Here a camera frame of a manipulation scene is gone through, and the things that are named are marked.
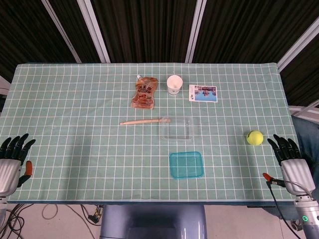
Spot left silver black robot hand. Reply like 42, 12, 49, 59
0, 133, 36, 197

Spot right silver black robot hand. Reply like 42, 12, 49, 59
263, 134, 316, 197

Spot blue plastic lid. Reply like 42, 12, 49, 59
169, 151, 205, 180

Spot clear plastic container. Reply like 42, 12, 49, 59
159, 116, 195, 142

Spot person's blue jeans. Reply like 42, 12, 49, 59
291, 116, 319, 172

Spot black chair caster wheel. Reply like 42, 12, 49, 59
291, 218, 304, 232

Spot yellow tennis ball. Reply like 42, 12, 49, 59
246, 130, 264, 146

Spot green checkered tablecloth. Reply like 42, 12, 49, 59
0, 62, 313, 206

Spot black power plug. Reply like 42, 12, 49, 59
88, 205, 103, 223

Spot blue photo card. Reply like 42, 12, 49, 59
188, 84, 218, 103

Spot wooden stick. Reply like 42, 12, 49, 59
119, 118, 171, 126

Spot blue-grey robot torso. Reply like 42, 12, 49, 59
99, 204, 208, 239

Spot white paper cup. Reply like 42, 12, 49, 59
166, 75, 183, 96

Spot brown sauce pouch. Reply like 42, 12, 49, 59
130, 74, 159, 110

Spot black pleated curtain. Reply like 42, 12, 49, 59
0, 0, 319, 108

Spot black cable with elbow plug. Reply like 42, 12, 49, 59
265, 180, 300, 239

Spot black floor cable bundle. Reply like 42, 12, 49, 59
3, 203, 28, 239

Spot white metal frame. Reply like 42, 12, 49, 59
288, 100, 319, 118

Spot white frame piece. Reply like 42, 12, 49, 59
0, 75, 11, 96

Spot thin white frame post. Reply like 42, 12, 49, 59
41, 0, 82, 63

